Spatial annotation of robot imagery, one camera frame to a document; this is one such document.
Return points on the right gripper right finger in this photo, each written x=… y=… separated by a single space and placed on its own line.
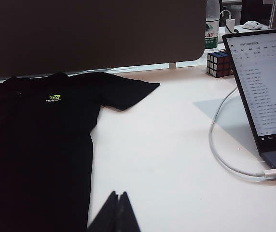
x=128 y=217

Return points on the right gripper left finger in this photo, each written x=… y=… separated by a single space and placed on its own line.
x=105 y=217

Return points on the black T-shirt with green logo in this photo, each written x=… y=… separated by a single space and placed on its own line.
x=31 y=145

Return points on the Rubik's cube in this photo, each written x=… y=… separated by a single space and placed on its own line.
x=218 y=65

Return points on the beige desk divider panel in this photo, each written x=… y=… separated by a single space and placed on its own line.
x=80 y=31

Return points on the dark grey open laptop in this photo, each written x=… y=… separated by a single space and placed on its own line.
x=261 y=84

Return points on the clear water bottle green label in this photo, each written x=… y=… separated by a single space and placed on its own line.
x=211 y=29

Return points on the white power adapter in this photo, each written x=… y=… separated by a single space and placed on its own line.
x=230 y=25

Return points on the white computer mouse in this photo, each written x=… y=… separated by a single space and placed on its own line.
x=251 y=25

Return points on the black office chair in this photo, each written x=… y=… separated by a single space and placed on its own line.
x=253 y=9

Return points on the beige divider mounting bracket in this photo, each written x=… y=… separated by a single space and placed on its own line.
x=172 y=65

